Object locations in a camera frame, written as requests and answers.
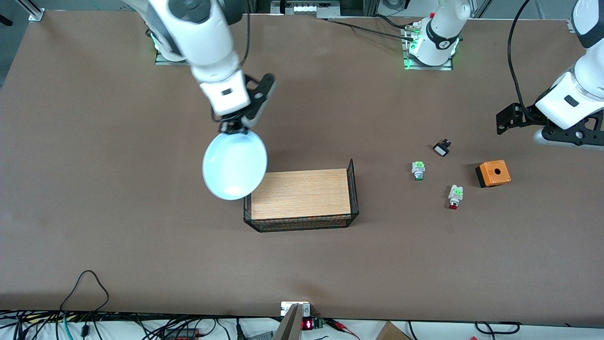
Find small metal bracket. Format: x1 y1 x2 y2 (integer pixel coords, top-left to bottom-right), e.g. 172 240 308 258
281 301 311 317

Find orange push button enclosure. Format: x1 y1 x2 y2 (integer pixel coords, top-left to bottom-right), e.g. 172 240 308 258
475 160 512 188

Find pale blue round plate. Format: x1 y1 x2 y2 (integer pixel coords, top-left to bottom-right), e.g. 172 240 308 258
202 130 268 201

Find wooden board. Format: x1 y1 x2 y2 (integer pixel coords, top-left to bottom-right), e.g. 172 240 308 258
251 169 352 221

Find black looped cable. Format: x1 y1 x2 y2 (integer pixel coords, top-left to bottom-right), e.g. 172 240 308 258
59 270 110 315

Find white metal frame device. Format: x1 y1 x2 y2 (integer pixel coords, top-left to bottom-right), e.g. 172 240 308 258
270 0 341 19

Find red black clip wires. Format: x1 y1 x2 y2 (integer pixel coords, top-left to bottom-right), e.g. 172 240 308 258
326 319 361 340

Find thin black table cable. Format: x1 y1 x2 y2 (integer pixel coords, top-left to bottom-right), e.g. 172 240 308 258
326 18 416 42

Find black wire mesh basket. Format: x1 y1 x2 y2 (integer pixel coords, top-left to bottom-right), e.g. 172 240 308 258
243 159 360 233

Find brown cardboard piece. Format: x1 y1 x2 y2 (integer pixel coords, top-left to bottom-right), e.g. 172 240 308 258
375 321 413 340

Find black curved cable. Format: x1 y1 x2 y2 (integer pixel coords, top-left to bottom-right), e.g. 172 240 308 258
474 321 521 335

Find grey aluminium profile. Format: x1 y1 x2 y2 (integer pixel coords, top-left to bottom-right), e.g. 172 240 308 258
273 304 303 340

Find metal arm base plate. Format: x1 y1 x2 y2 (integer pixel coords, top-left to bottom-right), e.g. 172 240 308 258
155 47 189 66
402 28 454 71

